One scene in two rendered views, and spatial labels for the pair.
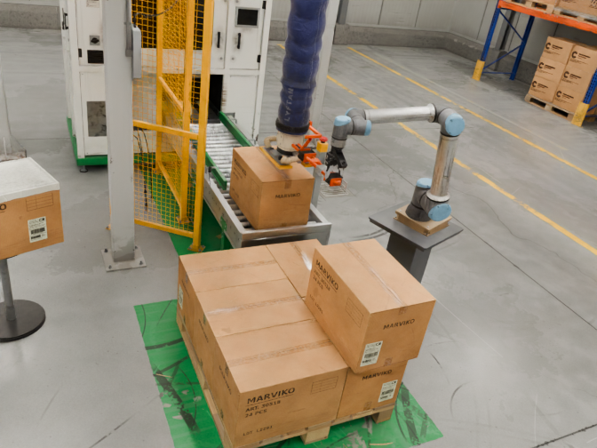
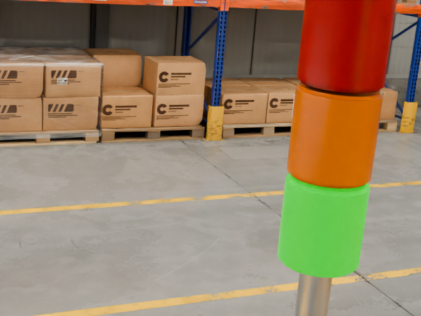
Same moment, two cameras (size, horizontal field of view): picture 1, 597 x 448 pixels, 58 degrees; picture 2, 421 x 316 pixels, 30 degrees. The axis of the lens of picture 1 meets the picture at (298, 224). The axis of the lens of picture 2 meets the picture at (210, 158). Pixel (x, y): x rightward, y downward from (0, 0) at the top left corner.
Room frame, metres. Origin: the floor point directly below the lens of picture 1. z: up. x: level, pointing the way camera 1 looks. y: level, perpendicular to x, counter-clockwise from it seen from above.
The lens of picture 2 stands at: (4.27, 1.49, 2.35)
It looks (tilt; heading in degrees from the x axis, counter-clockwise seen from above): 17 degrees down; 274
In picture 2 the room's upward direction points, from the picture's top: 5 degrees clockwise
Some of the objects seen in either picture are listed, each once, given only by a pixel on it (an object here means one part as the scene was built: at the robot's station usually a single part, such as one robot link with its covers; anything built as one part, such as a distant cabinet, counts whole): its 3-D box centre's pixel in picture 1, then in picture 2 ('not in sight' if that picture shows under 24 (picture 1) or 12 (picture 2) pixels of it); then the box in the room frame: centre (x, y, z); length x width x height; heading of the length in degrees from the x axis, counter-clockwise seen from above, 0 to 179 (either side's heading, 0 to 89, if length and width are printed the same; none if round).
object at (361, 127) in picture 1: (359, 126); not in sight; (3.03, -0.26, 1.52); 0.12 x 0.12 x 0.09; 18
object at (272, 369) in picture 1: (282, 325); not in sight; (2.60, 0.00, 0.34); 1.20 x 1.00 x 0.40; 29
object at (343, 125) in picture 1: (341, 127); not in sight; (2.99, -0.16, 1.52); 0.10 x 0.09 x 0.12; 108
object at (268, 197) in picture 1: (269, 186); not in sight; (3.66, 0.26, 0.75); 0.60 x 0.40 x 0.40; 30
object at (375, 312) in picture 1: (365, 301); not in sight; (2.43, -0.43, 0.74); 0.60 x 0.40 x 0.40; 30
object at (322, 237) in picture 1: (285, 244); not in sight; (3.34, 0.07, 0.48); 0.70 x 0.03 x 0.15; 119
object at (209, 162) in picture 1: (194, 146); not in sight; (4.54, 1.04, 0.60); 1.60 x 0.10 x 0.09; 29
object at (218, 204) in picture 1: (197, 173); not in sight; (4.21, 0.92, 0.50); 2.31 x 0.05 x 0.19; 29
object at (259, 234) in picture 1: (287, 231); not in sight; (3.34, 0.07, 0.58); 0.70 x 0.03 x 0.06; 119
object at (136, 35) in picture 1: (135, 51); not in sight; (3.55, 1.23, 1.62); 0.20 x 0.05 x 0.30; 29
